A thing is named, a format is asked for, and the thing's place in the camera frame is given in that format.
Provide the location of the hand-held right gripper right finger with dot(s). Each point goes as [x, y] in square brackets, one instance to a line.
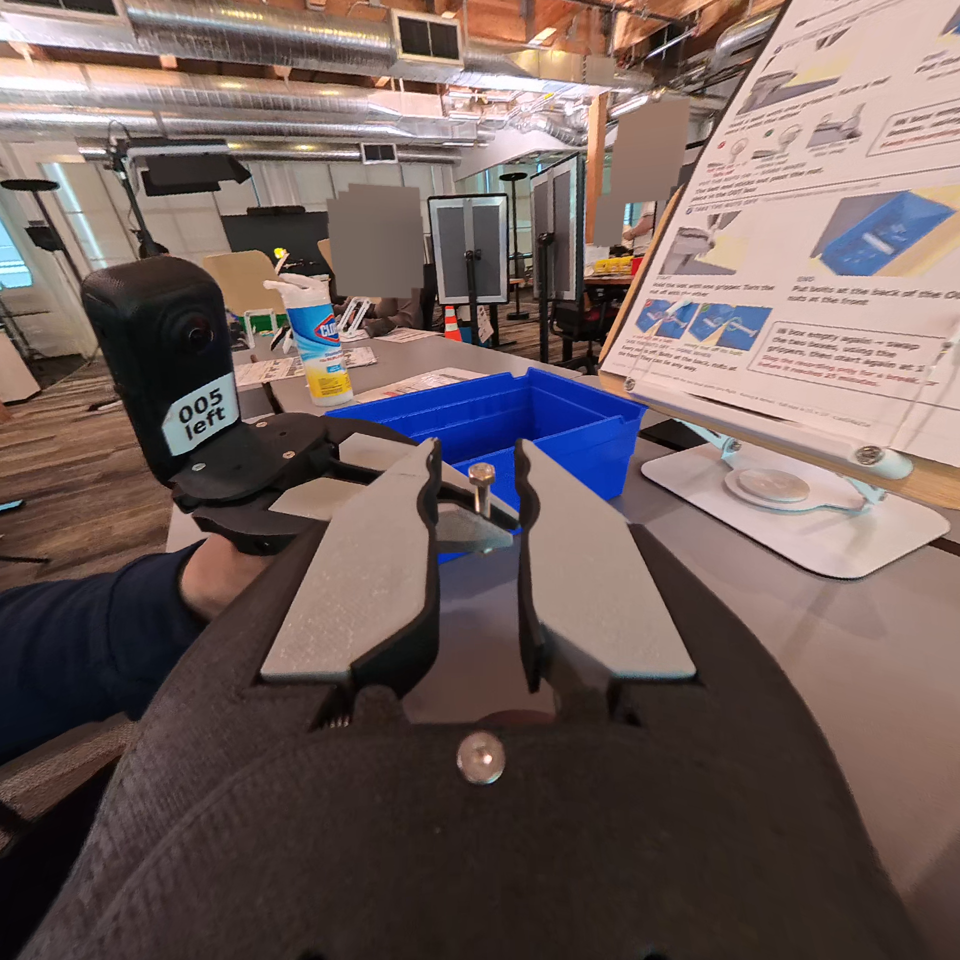
[607, 585]

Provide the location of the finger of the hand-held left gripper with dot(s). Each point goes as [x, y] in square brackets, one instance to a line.
[382, 454]
[465, 529]

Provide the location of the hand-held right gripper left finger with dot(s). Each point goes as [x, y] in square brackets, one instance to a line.
[352, 585]

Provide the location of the silver hex bolt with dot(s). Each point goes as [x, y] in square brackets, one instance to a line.
[481, 474]

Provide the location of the blue plastic bin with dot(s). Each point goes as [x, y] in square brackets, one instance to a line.
[577, 450]

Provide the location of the person's left forearm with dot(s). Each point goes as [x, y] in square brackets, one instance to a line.
[90, 645]

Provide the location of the person's left hand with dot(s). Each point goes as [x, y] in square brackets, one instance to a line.
[217, 577]

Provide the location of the white paper sheet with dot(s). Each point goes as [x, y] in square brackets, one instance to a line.
[409, 335]
[420, 382]

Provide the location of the printed brochure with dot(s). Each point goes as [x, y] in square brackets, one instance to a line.
[360, 357]

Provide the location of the tan board on white stand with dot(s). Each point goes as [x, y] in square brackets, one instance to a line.
[240, 281]

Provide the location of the disinfectant wipes canister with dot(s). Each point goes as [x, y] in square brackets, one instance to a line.
[322, 352]

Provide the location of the black patterned printed sheet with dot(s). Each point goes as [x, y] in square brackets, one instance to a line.
[270, 371]

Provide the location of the white cabinet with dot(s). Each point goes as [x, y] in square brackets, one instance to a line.
[19, 367]

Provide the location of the orange traffic cone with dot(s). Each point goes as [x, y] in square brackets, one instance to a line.
[451, 326]

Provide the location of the black display screen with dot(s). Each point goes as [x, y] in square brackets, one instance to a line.
[270, 232]

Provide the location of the large window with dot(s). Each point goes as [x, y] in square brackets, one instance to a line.
[11, 255]

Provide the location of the black studio light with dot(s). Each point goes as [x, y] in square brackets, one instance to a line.
[187, 172]

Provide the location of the white framed grey panel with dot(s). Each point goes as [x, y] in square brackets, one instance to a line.
[559, 225]
[469, 247]

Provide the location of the black office chair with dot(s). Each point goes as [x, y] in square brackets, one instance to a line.
[581, 322]

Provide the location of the yellow boxes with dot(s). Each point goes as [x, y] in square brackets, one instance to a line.
[615, 264]

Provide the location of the wooden display board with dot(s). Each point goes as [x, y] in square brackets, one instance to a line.
[937, 484]

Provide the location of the printed instruction sheet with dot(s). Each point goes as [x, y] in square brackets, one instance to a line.
[787, 225]

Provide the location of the white air vent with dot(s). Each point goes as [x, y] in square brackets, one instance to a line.
[427, 37]

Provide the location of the white frame stand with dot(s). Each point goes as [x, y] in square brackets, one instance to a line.
[346, 328]

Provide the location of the silver ventilation duct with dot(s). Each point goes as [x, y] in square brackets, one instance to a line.
[262, 30]
[225, 112]

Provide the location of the wooden support post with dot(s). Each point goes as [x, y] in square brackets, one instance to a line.
[597, 165]

